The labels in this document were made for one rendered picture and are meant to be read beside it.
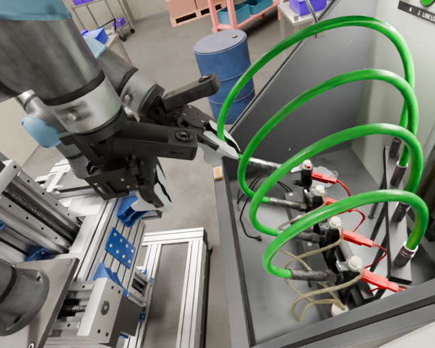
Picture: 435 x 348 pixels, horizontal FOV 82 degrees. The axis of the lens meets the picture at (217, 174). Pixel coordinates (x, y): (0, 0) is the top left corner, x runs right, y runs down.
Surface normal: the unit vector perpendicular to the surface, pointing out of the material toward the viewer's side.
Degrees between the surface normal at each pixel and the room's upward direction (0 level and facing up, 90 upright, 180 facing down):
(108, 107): 90
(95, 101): 90
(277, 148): 90
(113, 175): 90
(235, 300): 0
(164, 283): 0
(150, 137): 28
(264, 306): 0
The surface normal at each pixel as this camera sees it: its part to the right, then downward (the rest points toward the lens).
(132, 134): 0.24, -0.72
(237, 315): -0.24, -0.67
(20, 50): 0.40, 0.53
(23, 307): 0.75, -0.03
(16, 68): 0.47, 0.76
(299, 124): 0.09, 0.71
